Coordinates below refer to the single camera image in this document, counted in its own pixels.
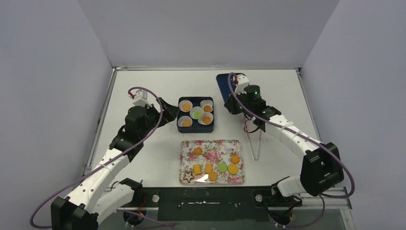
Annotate yellow waffle round cookie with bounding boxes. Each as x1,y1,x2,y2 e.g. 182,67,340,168
227,164,239,175

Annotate star chocolate cookie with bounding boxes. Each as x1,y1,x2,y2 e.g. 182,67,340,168
182,171,194,184

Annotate floral rectangular tray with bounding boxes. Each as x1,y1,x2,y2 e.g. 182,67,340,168
179,139,246,185

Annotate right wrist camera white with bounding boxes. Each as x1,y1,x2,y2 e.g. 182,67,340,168
234,74,249,94

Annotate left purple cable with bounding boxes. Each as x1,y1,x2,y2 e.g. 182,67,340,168
30,86,177,230

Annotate purple cable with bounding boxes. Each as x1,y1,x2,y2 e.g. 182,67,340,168
30,86,177,230
227,72,356,228

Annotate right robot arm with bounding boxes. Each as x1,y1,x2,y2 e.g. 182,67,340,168
151,105,342,205

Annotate green round cookie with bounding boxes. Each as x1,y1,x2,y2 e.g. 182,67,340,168
217,163,227,173
192,111,203,119

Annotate square cracker right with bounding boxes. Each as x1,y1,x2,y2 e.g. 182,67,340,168
204,163,213,174

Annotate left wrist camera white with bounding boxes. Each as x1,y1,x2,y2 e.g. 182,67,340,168
132,90,151,107

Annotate square cracker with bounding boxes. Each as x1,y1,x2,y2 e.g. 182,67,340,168
193,164,202,175
204,163,213,174

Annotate square cracker left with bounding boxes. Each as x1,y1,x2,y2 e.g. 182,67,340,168
193,164,202,175

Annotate dark blue box lid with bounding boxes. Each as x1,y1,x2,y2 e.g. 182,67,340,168
216,73,236,103

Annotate white paper cup front-left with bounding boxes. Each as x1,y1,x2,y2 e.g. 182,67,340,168
177,116,193,127

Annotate dark blue square box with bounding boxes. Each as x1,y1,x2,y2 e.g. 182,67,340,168
177,96,214,133

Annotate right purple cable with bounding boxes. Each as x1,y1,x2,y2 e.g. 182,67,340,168
227,72,356,228

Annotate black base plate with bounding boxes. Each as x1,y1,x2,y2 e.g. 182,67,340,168
124,186,303,222

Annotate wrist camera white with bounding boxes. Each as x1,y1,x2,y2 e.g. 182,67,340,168
234,74,249,94
132,90,151,107

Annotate pink cat paw tongs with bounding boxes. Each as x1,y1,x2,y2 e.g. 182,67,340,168
243,115,262,161

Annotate white paper cup back-left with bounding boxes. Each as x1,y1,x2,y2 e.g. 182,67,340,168
179,100,193,111

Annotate white paper cup back-right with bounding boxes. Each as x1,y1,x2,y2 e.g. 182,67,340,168
200,100,214,113

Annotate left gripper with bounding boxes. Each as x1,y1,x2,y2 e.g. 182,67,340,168
139,98,180,139

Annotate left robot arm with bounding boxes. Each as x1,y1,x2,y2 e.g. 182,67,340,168
51,98,180,230

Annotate white paper cup centre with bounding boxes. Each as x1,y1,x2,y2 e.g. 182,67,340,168
189,106,204,119

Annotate white paper cup front-right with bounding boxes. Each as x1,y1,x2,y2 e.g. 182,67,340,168
198,113,214,126

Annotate orange round cookie bottom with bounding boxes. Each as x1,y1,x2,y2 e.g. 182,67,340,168
208,172,218,182

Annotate orange speckled round cookie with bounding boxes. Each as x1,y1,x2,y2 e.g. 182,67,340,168
202,116,212,125

